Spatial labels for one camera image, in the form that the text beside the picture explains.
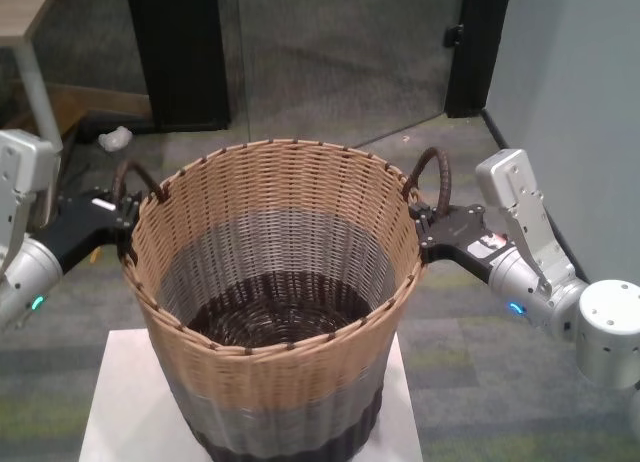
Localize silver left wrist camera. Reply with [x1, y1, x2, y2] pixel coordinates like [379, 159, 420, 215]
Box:
[0, 129, 64, 278]

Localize narrow black door frame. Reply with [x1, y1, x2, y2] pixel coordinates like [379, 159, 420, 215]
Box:
[444, 0, 515, 119]

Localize wide black door pillar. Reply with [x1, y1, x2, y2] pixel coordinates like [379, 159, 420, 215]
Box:
[124, 0, 232, 134]

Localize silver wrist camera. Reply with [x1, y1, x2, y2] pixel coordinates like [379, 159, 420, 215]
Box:
[0, 129, 64, 278]
[474, 148, 577, 299]

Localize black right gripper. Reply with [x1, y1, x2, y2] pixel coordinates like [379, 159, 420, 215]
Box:
[406, 203, 512, 284]

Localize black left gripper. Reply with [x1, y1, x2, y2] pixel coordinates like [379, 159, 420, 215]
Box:
[33, 191, 147, 276]

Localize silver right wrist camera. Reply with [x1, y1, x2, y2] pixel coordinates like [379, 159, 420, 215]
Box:
[474, 148, 577, 299]

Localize glass door panel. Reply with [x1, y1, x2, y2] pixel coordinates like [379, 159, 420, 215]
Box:
[233, 0, 467, 149]

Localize crumpled white paper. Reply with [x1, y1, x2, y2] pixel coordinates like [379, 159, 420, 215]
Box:
[96, 125, 134, 153]

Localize tan grey brown woven basket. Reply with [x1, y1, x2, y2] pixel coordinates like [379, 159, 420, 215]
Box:
[112, 138, 454, 462]

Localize black door hinge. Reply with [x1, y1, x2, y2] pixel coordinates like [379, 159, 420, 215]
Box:
[443, 23, 466, 49]

